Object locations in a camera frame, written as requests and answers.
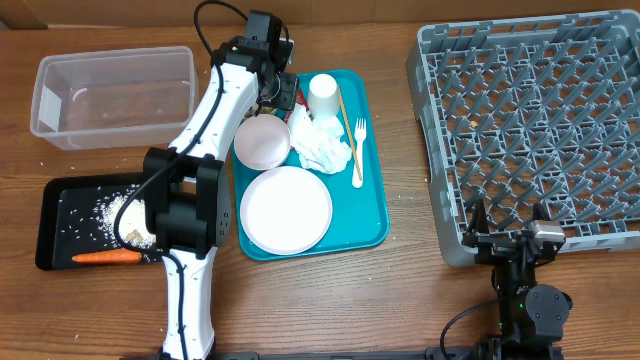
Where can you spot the orange carrot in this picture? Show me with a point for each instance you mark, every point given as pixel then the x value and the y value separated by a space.
pixel 116 256

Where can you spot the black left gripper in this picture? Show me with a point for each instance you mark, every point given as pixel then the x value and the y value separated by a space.
pixel 287 96

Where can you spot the white plastic fork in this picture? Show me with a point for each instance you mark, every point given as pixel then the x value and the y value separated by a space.
pixel 360 137

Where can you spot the pink bowl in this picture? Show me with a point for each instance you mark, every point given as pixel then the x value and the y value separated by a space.
pixel 262 142

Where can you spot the white paper cup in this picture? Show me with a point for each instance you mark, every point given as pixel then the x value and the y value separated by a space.
pixel 323 98

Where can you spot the red snack wrapper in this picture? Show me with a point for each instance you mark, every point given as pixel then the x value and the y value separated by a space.
pixel 300 100

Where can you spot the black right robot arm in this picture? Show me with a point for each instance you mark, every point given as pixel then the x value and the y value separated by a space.
pixel 531 315

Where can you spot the white bowl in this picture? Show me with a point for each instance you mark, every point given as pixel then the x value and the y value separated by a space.
pixel 259 108

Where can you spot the black tray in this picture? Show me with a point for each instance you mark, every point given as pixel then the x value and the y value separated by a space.
pixel 55 250

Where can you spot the wooden chopstick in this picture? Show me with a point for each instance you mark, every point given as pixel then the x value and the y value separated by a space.
pixel 349 134

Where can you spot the rice and peanuts pile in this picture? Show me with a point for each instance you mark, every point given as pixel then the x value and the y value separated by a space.
pixel 90 213

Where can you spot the teal serving tray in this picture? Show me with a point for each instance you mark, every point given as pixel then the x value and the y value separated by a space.
pixel 360 216

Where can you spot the white napkin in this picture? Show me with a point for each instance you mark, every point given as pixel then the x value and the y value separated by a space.
pixel 318 141

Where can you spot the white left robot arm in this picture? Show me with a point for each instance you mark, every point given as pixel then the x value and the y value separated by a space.
pixel 186 192

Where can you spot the grey dishwasher rack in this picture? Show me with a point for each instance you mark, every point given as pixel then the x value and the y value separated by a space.
pixel 532 111

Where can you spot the large white plate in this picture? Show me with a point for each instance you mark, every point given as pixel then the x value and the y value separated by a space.
pixel 286 210

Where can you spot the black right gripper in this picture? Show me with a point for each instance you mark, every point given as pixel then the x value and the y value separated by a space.
pixel 493 245

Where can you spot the clear plastic bin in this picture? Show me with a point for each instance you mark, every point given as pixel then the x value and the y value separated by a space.
pixel 116 98

